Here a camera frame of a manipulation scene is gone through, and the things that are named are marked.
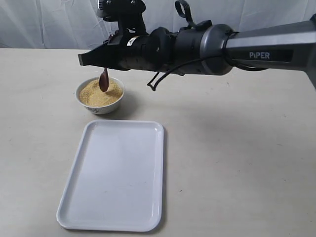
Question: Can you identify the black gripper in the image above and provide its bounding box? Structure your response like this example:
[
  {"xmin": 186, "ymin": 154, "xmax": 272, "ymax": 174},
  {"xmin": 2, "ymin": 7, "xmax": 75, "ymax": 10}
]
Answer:
[{"xmin": 78, "ymin": 32, "xmax": 158, "ymax": 72}]

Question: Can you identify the dark red wooden spoon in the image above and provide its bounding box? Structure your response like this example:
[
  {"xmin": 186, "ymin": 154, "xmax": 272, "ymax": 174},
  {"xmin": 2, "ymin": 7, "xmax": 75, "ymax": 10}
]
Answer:
[{"xmin": 99, "ymin": 68, "xmax": 109, "ymax": 92}]

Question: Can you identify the black silver Piper robot arm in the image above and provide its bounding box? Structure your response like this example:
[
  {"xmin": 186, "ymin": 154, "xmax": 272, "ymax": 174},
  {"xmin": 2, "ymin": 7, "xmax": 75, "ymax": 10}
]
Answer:
[{"xmin": 79, "ymin": 18, "xmax": 316, "ymax": 83}]

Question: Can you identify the white bowl of yellow grains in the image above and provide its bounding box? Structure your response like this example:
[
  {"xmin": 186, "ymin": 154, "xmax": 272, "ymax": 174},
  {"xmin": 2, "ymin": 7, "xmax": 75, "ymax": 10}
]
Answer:
[{"xmin": 75, "ymin": 78, "xmax": 125, "ymax": 115}]

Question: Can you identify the white backdrop curtain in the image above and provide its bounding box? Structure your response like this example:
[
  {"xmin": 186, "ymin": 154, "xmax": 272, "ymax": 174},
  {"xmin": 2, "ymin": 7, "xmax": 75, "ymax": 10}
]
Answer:
[{"xmin": 0, "ymin": 0, "xmax": 316, "ymax": 49}]

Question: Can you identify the white rectangular plastic tray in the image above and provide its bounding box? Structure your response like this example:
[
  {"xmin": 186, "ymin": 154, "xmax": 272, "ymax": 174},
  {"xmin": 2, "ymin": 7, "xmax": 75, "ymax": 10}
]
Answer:
[{"xmin": 56, "ymin": 119, "xmax": 164, "ymax": 232}]

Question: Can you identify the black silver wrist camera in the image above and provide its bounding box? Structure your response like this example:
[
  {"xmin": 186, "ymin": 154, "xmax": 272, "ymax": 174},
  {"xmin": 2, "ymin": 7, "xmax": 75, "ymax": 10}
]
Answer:
[{"xmin": 97, "ymin": 0, "xmax": 147, "ymax": 35}]

